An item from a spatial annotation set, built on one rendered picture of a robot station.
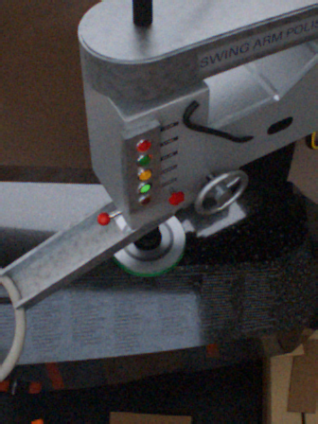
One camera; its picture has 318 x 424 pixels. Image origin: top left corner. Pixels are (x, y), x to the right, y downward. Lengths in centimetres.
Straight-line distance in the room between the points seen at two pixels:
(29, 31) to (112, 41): 259
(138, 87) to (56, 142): 200
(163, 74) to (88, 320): 96
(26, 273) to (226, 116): 72
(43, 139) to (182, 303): 150
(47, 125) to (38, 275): 156
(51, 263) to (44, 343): 31
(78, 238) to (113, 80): 69
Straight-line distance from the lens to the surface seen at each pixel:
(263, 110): 163
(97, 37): 132
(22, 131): 337
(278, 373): 251
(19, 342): 183
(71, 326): 207
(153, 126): 139
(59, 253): 191
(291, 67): 164
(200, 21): 136
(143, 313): 205
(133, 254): 199
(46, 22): 393
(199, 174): 166
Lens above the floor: 258
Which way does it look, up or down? 58 degrees down
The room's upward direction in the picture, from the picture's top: straight up
